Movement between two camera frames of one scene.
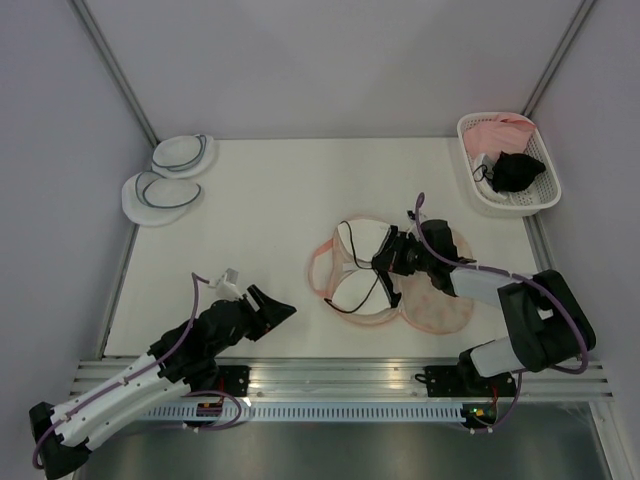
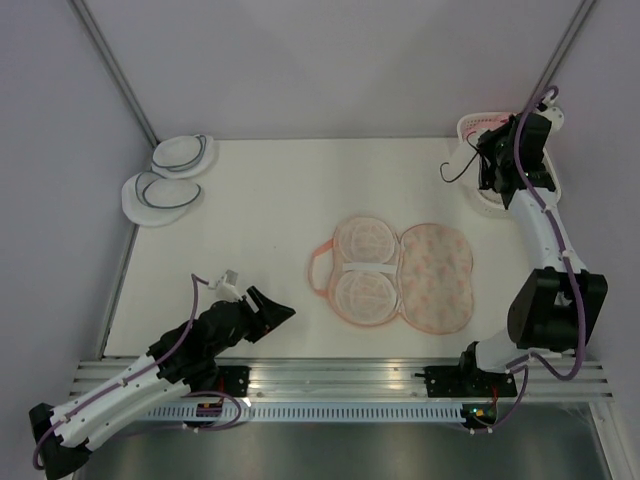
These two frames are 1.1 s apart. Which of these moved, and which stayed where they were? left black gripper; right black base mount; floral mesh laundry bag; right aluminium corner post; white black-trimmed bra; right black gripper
Moved: right black gripper; white black-trimmed bra
Stayed: right black base mount; floral mesh laundry bag; left black gripper; right aluminium corner post
